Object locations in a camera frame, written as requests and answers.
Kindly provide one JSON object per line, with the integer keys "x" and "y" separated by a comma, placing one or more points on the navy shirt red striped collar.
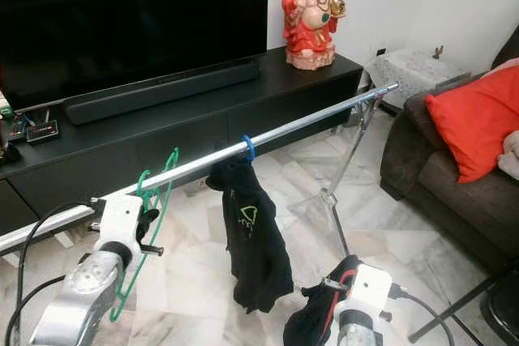
{"x": 312, "y": 318}

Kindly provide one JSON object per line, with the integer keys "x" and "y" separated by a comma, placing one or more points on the green plastic hanger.
{"x": 173, "y": 169}

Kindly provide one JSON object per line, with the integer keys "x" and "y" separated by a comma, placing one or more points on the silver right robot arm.
{"x": 358, "y": 331}

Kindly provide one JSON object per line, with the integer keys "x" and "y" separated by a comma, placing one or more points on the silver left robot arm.
{"x": 85, "y": 297}

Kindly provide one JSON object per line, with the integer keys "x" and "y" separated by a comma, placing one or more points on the blue plastic hanger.
{"x": 249, "y": 149}

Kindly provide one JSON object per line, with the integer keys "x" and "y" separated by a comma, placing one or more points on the black shirt with green logo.
{"x": 251, "y": 241}

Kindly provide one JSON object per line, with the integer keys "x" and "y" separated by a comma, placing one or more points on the black TV cabinet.
{"x": 186, "y": 131}

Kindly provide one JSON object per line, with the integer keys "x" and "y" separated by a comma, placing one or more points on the black soundbar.
{"x": 162, "y": 92}

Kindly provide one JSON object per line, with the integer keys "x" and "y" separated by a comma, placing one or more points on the dark brown sofa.
{"x": 438, "y": 192}

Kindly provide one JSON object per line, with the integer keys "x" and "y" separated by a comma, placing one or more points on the black box with red display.
{"x": 43, "y": 131}

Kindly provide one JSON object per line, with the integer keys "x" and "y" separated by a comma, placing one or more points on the silver metal clothes rack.
{"x": 292, "y": 126}

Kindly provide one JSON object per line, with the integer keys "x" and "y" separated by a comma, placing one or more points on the bottle with green label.
{"x": 5, "y": 104}

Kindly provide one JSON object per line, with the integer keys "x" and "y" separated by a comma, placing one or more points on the black television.
{"x": 130, "y": 22}

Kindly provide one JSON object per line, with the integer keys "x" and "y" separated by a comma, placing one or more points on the red cushion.
{"x": 478, "y": 123}

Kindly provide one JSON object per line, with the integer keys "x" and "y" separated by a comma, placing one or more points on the beige cushion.
{"x": 511, "y": 155}

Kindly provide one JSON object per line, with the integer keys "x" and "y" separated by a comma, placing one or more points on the side table with lace cover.
{"x": 413, "y": 72}

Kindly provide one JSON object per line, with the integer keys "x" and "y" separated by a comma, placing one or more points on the red laughing Buddha statue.
{"x": 310, "y": 28}

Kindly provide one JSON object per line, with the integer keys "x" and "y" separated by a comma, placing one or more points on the small brass ornament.
{"x": 439, "y": 53}

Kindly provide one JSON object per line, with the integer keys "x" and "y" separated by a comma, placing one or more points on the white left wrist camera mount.
{"x": 122, "y": 220}

